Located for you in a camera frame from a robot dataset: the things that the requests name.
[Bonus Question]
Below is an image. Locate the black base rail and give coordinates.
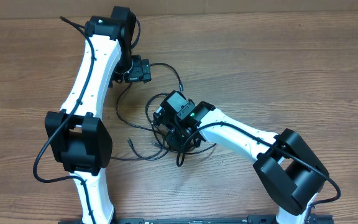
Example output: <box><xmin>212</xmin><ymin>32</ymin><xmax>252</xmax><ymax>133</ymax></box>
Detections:
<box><xmin>58</xmin><ymin>214</ymin><xmax>334</xmax><ymax>224</ymax></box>

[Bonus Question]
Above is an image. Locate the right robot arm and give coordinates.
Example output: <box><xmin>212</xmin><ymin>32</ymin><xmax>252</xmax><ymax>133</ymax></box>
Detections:
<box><xmin>153</xmin><ymin>91</ymin><xmax>329</xmax><ymax>223</ymax></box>

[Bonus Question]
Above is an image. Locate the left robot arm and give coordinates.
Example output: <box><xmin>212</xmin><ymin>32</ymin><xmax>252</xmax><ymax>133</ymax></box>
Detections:
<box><xmin>41</xmin><ymin>6</ymin><xmax>152</xmax><ymax>223</ymax></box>

